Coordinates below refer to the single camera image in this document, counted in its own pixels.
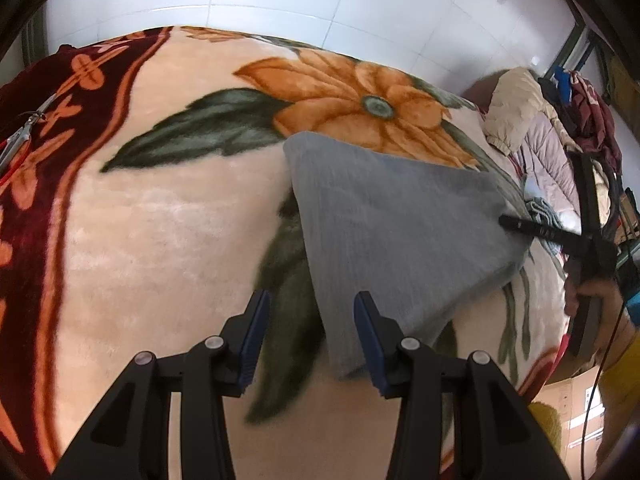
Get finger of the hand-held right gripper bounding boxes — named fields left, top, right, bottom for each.
left=499, top=214, right=592, bottom=253

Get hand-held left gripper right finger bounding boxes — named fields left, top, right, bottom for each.
left=353, top=290, right=571, bottom=480

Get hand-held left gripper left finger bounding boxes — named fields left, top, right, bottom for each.
left=50, top=289, right=272, bottom=480

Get grey pants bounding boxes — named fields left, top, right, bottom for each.
left=282, top=131, right=531, bottom=381

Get person's right forearm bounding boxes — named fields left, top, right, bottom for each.
left=597, top=327, right=640, bottom=471

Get person's right hand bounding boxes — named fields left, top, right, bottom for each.
left=564, top=259, right=637, bottom=356

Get light blue knitted cloth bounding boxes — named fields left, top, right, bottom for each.
left=522, top=177, right=563, bottom=256

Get pink puffy jacket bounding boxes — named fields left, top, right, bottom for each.
left=515, top=110, right=583, bottom=221

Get dark red clothing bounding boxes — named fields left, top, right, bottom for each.
left=565, top=72, right=623, bottom=176

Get beige pillow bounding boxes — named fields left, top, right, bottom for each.
left=482, top=67, right=551, bottom=156

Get floral plush blanket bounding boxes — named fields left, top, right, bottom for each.
left=0, top=25, right=576, bottom=480

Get cardboard box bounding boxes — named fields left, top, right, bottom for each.
left=530, top=365, right=608, bottom=480

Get green door frame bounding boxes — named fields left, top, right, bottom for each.
left=547, top=25, right=601, bottom=81

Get black cable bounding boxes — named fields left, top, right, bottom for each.
left=580, top=305, right=628, bottom=478

